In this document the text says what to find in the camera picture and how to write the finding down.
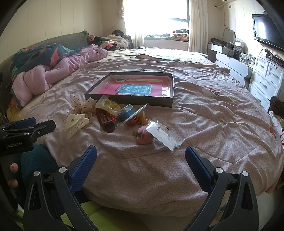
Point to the cream window curtain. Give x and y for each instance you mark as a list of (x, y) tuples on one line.
[(198, 26)]

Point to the pink fluffy pompom clip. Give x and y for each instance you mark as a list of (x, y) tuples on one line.
[(142, 136)]

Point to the heart shaped mirror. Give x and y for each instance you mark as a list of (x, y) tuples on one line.
[(228, 36)]

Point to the dark shallow cardboard box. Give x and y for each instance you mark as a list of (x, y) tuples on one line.
[(129, 99)]

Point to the dark red hair clip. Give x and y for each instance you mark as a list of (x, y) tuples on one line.
[(104, 120)]

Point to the wall mounted television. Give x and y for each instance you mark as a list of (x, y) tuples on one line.
[(266, 32)]

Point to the polka dot fabric bow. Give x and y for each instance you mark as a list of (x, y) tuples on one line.
[(80, 106)]

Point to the clear case with hairpins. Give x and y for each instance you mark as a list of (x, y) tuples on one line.
[(125, 113)]

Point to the white air conditioner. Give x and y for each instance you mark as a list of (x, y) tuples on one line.
[(227, 1)]

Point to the cream white claw clip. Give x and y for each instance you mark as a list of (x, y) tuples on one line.
[(74, 123)]

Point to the person left hand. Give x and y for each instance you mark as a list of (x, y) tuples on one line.
[(13, 183)]

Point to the white drawer dresser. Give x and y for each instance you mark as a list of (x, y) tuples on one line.
[(266, 81)]

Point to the dark floral duvet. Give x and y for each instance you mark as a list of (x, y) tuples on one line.
[(49, 55)]

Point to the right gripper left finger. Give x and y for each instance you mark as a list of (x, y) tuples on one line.
[(50, 201)]

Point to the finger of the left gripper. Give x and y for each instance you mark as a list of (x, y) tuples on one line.
[(26, 123), (40, 129)]

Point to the clothes on window sill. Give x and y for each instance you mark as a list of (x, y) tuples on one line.
[(179, 34)]

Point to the pink quilted blanket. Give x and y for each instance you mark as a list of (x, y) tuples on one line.
[(40, 79)]

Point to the bag of yellow rings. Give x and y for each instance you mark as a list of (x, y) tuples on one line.
[(108, 105)]

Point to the pile of clothes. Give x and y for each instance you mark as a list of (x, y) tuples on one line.
[(116, 41)]

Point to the white vanity desk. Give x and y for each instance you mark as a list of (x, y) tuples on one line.
[(223, 57)]

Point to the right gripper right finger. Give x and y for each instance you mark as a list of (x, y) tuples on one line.
[(241, 211)]

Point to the grey padded headboard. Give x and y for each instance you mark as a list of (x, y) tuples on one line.
[(71, 41)]

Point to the clear bag red earrings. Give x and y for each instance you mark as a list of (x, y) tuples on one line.
[(137, 118)]

